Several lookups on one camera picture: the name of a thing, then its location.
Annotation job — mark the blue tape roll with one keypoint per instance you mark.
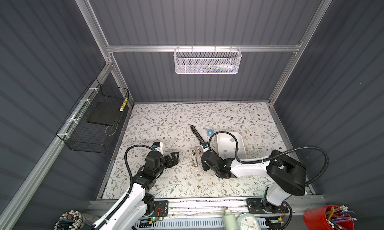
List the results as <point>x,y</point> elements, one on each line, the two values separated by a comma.
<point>210,132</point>

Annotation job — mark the black wire basket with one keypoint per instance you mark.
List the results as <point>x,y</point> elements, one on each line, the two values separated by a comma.
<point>97,122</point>

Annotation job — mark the pink staple box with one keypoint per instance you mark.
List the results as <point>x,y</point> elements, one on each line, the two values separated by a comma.
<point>200,151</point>

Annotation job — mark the mint alarm clock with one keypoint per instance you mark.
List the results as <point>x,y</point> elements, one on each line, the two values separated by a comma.
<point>248,222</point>

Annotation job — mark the green glue bottle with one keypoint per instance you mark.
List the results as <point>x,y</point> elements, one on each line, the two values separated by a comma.
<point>229,220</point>

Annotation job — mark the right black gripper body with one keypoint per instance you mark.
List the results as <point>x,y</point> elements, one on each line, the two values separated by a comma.
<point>205,167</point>

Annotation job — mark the jar of coloured pencils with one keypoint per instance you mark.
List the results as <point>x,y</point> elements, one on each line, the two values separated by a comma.
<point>75,220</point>

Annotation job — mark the yellow marker pen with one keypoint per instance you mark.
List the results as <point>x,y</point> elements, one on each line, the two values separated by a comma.
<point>123,104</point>

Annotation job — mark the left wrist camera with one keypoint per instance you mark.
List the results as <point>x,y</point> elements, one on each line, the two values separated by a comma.
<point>158,146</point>

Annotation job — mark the white plastic tray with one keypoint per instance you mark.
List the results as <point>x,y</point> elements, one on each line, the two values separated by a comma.
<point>227,146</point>

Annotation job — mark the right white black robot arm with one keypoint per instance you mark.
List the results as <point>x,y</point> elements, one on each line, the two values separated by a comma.
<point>288,175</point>

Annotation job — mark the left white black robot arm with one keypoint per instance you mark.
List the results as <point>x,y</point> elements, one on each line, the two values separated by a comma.
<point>136,202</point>

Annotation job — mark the black stapler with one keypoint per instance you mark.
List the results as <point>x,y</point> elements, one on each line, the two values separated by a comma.
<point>202,142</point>

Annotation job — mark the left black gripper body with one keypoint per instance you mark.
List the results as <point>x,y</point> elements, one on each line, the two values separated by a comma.
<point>167,163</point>

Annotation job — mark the red pencil cup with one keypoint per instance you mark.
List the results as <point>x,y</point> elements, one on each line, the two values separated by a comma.
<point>330,218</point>

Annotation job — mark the beige staple box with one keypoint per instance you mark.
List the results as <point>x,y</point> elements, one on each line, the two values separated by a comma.
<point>194,158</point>

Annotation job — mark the white wire mesh basket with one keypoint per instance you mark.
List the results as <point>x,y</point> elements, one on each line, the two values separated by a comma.
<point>207,61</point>

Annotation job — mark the floral table mat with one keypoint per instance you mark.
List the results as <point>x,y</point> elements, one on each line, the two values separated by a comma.
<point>171,125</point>

